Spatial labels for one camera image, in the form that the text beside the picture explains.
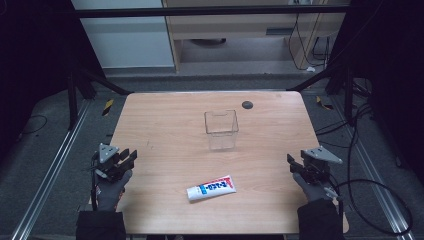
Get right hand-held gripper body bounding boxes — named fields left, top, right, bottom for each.
left=299, top=145, right=344, bottom=185

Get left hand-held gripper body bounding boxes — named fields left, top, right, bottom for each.
left=91, top=143, right=129, bottom=183

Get clear plastic box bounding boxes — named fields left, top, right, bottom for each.
left=203, top=109, right=240, bottom=152

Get white toothpaste tube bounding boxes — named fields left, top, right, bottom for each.
left=186, top=174, right=238, bottom=202

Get person's right hand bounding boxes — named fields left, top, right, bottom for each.
left=292, top=172, right=338, bottom=204

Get person's left hand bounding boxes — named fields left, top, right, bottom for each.
left=95, top=169, right=134, bottom=213

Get yellow black striped tape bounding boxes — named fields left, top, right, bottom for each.
left=315, top=95, right=335, bottom=111
left=101, top=98, right=115, bottom=117

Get black metal stand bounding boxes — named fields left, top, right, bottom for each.
left=285, top=61, right=356, bottom=128
left=65, top=65, right=132, bottom=132

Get white cabinet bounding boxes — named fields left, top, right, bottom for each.
left=70, top=0, right=176, bottom=70

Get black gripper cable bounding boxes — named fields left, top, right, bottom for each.
left=89, top=153, right=100, bottom=212
left=328, top=141, right=414, bottom=236

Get black floor cables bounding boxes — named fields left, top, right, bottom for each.
left=314, top=101, right=376, bottom=150

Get aluminium floor rail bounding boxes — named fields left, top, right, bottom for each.
left=10, top=99, right=92, bottom=240
left=332, top=98, right=417, bottom=240

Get black floor cable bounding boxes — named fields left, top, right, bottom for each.
left=18, top=114, right=48, bottom=137

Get black hanging cables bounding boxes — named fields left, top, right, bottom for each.
left=287, top=12, right=335, bottom=72

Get black frame crossbar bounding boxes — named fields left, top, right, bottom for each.
left=73, top=4, right=352, bottom=19

